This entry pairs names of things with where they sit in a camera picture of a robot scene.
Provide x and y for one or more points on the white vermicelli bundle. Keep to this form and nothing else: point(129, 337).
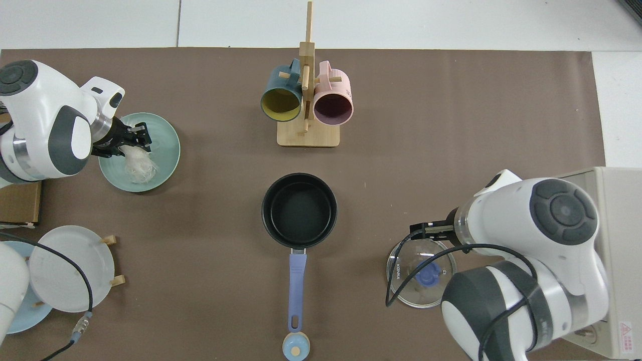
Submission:
point(138, 165)

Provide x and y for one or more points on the glass lid with blue knob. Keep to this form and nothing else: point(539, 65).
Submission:
point(419, 286)

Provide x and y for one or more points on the teal round plate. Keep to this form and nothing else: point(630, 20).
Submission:
point(165, 145)

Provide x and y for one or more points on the wooden plate rack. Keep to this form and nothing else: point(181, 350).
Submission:
point(118, 281)

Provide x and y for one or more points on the white round plate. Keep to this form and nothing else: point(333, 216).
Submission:
point(70, 268)

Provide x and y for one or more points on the light blue round plate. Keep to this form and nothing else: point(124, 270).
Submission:
point(25, 321)

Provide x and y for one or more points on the brown table cloth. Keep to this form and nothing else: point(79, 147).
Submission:
point(200, 250)

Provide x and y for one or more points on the dark teal cup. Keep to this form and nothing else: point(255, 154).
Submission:
point(281, 105)

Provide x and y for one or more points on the wooden cup stand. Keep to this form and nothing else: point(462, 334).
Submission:
point(308, 133)

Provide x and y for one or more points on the pink ribbed cup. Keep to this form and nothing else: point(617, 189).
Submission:
point(332, 108)

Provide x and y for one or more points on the small blue round thing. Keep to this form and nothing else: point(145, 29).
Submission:
point(296, 347)

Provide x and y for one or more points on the pale toaster oven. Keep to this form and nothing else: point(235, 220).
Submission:
point(622, 210)

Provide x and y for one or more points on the dark grey bar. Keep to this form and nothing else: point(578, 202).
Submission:
point(633, 9)

